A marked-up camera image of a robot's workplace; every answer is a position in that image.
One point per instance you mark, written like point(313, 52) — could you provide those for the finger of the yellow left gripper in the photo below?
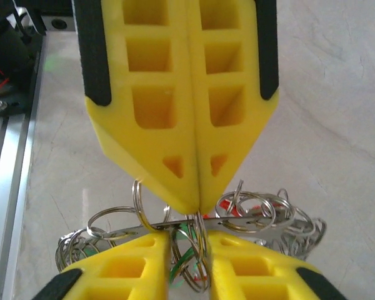
point(231, 140)
point(143, 140)

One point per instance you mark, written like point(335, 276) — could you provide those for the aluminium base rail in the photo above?
point(6, 162)

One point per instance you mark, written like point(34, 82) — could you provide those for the green key tag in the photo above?
point(182, 261)

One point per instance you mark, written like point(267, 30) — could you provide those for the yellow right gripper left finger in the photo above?
point(112, 272)

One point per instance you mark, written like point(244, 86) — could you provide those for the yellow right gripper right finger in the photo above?
point(259, 275)

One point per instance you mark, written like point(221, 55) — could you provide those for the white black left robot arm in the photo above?
point(12, 53)

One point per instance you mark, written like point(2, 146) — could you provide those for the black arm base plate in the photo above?
point(15, 103)

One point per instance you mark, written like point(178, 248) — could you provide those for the red key tag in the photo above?
point(228, 207)

